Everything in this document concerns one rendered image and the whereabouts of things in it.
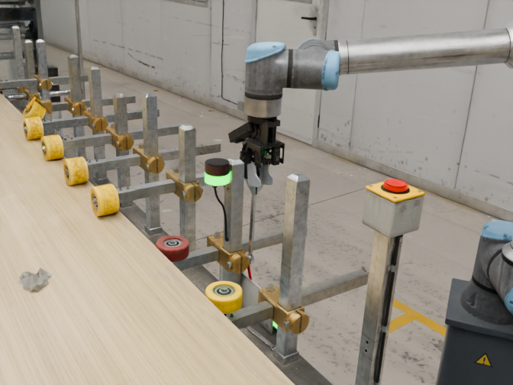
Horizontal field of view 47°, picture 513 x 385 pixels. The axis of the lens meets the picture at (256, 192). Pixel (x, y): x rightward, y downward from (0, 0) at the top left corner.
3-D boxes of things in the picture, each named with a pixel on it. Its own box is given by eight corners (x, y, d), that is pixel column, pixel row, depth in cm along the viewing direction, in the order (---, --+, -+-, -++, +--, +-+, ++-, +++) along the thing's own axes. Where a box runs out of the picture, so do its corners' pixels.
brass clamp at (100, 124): (98, 121, 233) (97, 109, 231) (109, 131, 223) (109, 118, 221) (82, 124, 230) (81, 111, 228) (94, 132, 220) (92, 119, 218)
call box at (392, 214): (389, 218, 105) (395, 178, 102) (418, 234, 100) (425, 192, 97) (359, 226, 102) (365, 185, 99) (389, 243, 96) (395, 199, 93)
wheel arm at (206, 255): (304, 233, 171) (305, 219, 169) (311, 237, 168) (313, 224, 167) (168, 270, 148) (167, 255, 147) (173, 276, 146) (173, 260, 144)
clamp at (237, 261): (222, 249, 160) (223, 232, 158) (249, 270, 150) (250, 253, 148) (204, 253, 157) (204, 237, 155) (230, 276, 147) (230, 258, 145)
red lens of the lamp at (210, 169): (221, 165, 143) (221, 156, 142) (234, 173, 139) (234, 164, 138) (200, 169, 140) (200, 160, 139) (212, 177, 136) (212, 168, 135)
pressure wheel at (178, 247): (180, 270, 154) (179, 231, 149) (195, 284, 147) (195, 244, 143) (152, 278, 149) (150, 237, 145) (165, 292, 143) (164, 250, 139)
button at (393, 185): (394, 186, 101) (395, 176, 100) (411, 194, 98) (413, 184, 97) (377, 190, 99) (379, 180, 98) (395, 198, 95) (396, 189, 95)
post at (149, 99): (156, 231, 198) (152, 91, 179) (160, 236, 195) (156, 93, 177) (146, 234, 196) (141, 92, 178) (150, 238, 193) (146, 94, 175)
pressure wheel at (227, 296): (209, 320, 134) (209, 276, 129) (243, 325, 133) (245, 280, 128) (201, 341, 126) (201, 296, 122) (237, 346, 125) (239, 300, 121)
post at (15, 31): (27, 113, 332) (17, 25, 314) (29, 114, 330) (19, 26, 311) (20, 113, 330) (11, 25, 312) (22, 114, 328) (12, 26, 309)
